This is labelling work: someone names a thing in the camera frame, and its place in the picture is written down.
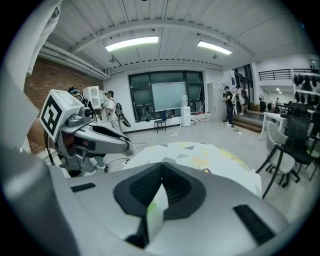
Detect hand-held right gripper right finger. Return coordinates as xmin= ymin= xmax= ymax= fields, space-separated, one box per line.
xmin=146 ymin=161 xmax=301 ymax=256

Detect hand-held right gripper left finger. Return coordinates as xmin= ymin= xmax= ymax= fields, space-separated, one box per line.
xmin=65 ymin=161 xmax=164 ymax=256

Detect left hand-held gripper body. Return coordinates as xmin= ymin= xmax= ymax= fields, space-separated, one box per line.
xmin=39 ymin=88 xmax=100 ymax=177

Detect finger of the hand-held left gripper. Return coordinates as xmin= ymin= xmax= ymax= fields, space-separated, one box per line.
xmin=86 ymin=123 xmax=128 ymax=142
xmin=74 ymin=129 xmax=136 ymax=156

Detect white and green object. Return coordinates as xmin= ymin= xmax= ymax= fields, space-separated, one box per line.
xmin=146 ymin=186 xmax=169 ymax=242

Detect person's left forearm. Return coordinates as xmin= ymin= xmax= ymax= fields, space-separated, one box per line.
xmin=26 ymin=117 xmax=55 ymax=151

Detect black oval back shell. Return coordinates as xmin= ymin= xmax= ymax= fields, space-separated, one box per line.
xmin=119 ymin=103 xmax=132 ymax=129

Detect white shelf unit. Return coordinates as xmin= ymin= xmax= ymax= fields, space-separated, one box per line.
xmin=82 ymin=85 xmax=110 ymax=123

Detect white low counter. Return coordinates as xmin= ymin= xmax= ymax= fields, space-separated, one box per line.
xmin=129 ymin=107 xmax=184 ymax=133

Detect black-framed window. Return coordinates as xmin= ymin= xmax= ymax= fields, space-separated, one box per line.
xmin=128 ymin=70 xmax=206 ymax=123

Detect blue chair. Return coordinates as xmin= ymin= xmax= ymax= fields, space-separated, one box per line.
xmin=153 ymin=109 xmax=169 ymax=134

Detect white ceiling pipes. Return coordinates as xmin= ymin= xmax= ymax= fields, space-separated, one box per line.
xmin=37 ymin=41 xmax=111 ymax=80

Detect frosted glass board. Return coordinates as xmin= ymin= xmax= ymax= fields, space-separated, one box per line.
xmin=151 ymin=81 xmax=187 ymax=113

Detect white triangle-patterned tablecloth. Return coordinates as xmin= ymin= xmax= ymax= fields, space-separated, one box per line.
xmin=122 ymin=141 xmax=263 ymax=199

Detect white water dispenser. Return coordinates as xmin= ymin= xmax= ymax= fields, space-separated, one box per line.
xmin=180 ymin=94 xmax=192 ymax=128

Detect person's white shirt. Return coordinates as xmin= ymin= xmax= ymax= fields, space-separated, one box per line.
xmin=0 ymin=0 xmax=63 ymax=151

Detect long ceiling light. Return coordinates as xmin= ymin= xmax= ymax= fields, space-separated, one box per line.
xmin=104 ymin=36 xmax=160 ymax=52
xmin=196 ymin=39 xmax=233 ymax=56

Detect row of clear water jugs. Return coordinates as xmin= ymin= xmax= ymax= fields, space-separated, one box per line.
xmin=191 ymin=112 xmax=213 ymax=124

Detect grey chair with black legs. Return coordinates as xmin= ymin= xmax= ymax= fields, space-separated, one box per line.
xmin=255 ymin=120 xmax=301 ymax=200

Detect dark raised step platform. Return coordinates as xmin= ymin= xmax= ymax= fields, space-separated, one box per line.
xmin=231 ymin=111 xmax=263 ymax=134

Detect grey lockers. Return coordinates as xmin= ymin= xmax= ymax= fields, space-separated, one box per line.
xmin=206 ymin=81 xmax=227 ymax=123

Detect white desk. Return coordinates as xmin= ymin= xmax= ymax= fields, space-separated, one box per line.
xmin=259 ymin=111 xmax=291 ymax=141

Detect black balcony railing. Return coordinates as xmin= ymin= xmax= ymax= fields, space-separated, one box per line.
xmin=257 ymin=69 xmax=293 ymax=81

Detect white shelf of black helmets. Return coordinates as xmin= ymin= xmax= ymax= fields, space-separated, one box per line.
xmin=292 ymin=69 xmax=320 ymax=106

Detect black floor cable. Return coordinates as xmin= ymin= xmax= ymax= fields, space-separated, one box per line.
xmin=103 ymin=141 xmax=148 ymax=174

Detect black hand-held gripper cable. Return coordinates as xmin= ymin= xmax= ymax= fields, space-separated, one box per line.
xmin=44 ymin=129 xmax=55 ymax=166

